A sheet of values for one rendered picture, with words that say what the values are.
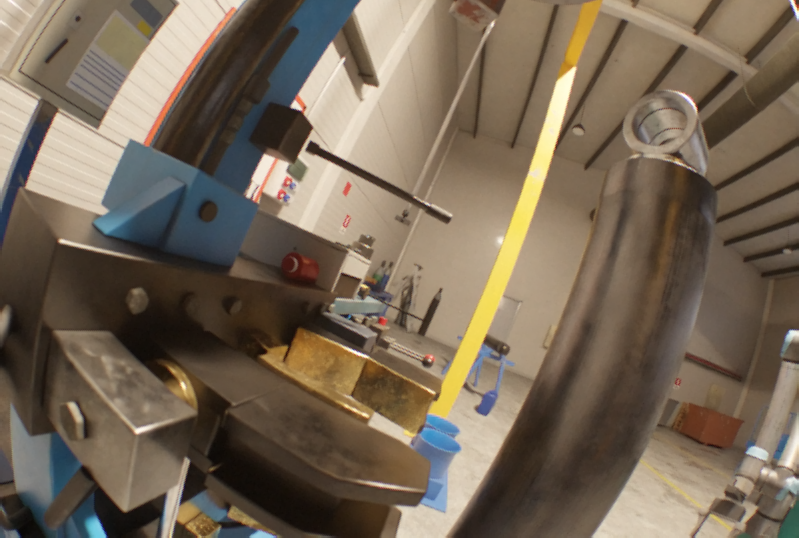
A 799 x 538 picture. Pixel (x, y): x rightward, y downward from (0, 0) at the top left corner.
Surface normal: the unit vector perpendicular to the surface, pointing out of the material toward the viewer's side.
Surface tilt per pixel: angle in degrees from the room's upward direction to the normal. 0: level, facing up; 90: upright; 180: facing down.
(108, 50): 90
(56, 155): 90
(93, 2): 90
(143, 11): 90
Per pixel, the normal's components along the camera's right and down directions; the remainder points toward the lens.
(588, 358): -0.76, -0.40
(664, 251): -0.40, -0.29
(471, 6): -0.40, 0.91
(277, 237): -0.15, -0.19
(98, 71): 0.90, 0.37
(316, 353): 0.10, -0.09
